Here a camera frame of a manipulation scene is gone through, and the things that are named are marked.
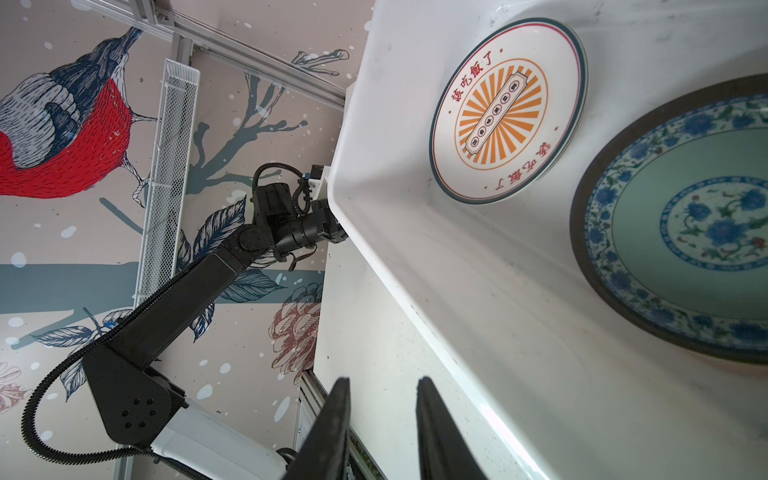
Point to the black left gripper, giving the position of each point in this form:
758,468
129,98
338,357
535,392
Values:
330,228

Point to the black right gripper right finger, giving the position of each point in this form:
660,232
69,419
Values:
443,453

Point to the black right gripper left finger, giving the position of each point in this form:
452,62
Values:
324,454

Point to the white plate orange sunburst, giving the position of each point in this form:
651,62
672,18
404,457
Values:
508,111

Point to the green blue floral plate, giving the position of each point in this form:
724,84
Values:
669,222

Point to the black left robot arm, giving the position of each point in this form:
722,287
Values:
134,400

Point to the white plastic bin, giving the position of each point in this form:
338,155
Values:
574,390

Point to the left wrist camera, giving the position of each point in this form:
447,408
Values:
317,180

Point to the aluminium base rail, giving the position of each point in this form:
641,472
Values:
312,394

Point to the white wire mesh shelf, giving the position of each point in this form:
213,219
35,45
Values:
168,178

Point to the aluminium frame post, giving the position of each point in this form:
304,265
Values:
167,24

